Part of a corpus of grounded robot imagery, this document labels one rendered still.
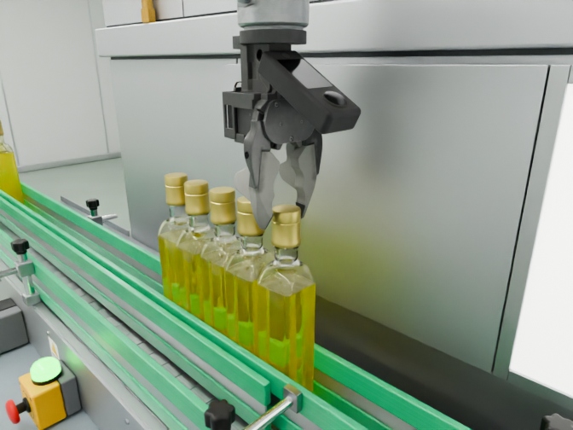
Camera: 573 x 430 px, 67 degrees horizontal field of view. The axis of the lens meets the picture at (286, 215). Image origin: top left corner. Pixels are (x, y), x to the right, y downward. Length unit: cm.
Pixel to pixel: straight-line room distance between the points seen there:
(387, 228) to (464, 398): 25
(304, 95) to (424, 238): 23
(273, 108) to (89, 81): 634
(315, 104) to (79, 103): 635
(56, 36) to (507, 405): 643
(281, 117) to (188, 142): 46
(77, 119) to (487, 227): 640
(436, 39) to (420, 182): 16
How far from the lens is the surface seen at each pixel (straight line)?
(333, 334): 75
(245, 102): 48
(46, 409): 87
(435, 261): 55
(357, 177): 58
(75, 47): 672
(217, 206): 58
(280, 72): 45
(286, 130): 48
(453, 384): 66
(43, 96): 656
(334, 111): 41
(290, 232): 50
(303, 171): 51
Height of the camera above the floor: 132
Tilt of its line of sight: 19 degrees down
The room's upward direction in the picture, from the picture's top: straight up
